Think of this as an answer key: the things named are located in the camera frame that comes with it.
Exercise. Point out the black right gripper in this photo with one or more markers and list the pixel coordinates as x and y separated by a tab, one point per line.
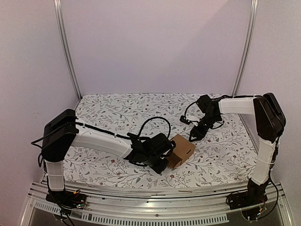
201	125

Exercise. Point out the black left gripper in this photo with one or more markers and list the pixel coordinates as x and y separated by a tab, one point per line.
161	168

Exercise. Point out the brown cardboard box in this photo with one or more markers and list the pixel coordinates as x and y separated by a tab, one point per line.
183	150

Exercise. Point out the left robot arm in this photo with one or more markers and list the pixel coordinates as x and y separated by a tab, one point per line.
66	130

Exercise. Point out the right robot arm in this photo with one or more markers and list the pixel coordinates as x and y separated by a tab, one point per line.
269	119

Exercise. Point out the floral patterned table cloth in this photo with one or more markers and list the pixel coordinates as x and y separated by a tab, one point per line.
226	154

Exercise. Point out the aluminium front rail base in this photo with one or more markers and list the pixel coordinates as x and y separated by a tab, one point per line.
197	206

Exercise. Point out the aluminium frame post right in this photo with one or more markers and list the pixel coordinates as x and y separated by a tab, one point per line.
246	46

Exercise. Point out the aluminium frame post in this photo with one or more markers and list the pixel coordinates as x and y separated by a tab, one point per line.
65	46
246	46

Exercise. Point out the aluminium frame post left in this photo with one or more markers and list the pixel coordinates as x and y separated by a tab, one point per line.
65	46

